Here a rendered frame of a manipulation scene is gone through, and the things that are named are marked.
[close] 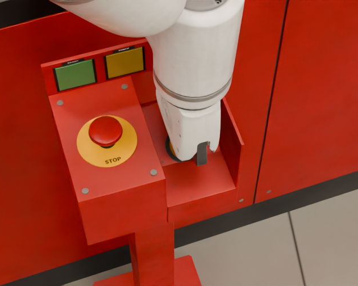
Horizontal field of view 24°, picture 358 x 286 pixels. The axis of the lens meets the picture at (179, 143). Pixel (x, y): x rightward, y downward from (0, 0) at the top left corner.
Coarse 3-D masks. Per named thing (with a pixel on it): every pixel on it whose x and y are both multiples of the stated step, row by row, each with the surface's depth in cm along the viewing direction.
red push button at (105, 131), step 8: (96, 120) 97; (104, 120) 97; (112, 120) 97; (96, 128) 96; (104, 128) 96; (112, 128) 96; (120, 128) 96; (96, 136) 96; (104, 136) 96; (112, 136) 96; (120, 136) 96; (104, 144) 96; (112, 144) 96
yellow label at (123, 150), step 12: (120, 120) 100; (84, 132) 99; (132, 132) 99; (84, 144) 98; (96, 144) 98; (120, 144) 98; (132, 144) 98; (84, 156) 97; (96, 156) 97; (108, 156) 97; (120, 156) 97
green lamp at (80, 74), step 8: (72, 64) 98; (80, 64) 98; (88, 64) 99; (56, 72) 98; (64, 72) 99; (72, 72) 99; (80, 72) 100; (88, 72) 100; (64, 80) 100; (72, 80) 100; (80, 80) 101; (88, 80) 101; (64, 88) 101
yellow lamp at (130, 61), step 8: (136, 48) 99; (112, 56) 99; (120, 56) 99; (128, 56) 100; (136, 56) 100; (112, 64) 100; (120, 64) 101; (128, 64) 101; (136, 64) 102; (112, 72) 101; (120, 72) 102; (128, 72) 102
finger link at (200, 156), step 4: (200, 144) 93; (204, 144) 93; (200, 148) 94; (204, 148) 94; (200, 152) 94; (204, 152) 94; (196, 156) 95; (200, 156) 95; (204, 156) 95; (196, 160) 96; (200, 160) 95; (204, 160) 95; (196, 164) 96; (200, 164) 96; (204, 164) 96
